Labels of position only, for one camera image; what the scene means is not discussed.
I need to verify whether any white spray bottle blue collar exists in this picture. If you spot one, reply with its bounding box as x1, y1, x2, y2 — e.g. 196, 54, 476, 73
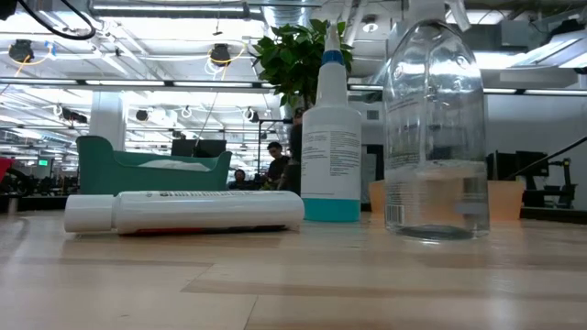
300, 20, 363, 224

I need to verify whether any white squeeze bottle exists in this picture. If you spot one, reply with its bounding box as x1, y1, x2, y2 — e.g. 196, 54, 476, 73
63, 190, 306, 237

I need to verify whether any clear plastic spray bottle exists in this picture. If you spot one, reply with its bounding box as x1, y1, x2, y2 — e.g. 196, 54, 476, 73
382, 0, 491, 242

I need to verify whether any person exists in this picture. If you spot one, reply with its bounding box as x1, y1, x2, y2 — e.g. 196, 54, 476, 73
286, 106, 304, 193
227, 168, 252, 192
264, 140, 292, 190

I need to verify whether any black monitor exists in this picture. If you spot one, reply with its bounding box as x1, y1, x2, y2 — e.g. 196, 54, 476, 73
196, 138, 227, 159
171, 138, 198, 159

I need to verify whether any green potted plant black pot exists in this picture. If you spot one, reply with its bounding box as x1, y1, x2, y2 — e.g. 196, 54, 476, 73
249, 18, 355, 196

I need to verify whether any teal plastic bin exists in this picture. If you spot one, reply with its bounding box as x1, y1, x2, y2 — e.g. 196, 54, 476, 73
75, 135, 233, 196

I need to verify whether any orange translucent tray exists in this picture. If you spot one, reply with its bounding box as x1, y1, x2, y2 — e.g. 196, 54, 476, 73
368, 179, 526, 222

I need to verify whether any black diagonal rod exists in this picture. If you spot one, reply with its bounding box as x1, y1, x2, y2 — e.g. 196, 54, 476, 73
504, 135, 587, 181

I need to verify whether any black background robot stand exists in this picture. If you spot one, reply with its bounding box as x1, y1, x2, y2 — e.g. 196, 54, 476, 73
522, 158, 578, 210

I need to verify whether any red object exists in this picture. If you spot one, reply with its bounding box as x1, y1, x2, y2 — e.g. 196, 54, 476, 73
0, 157, 15, 183

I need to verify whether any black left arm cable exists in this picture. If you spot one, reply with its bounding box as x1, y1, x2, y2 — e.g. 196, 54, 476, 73
17, 0, 97, 41

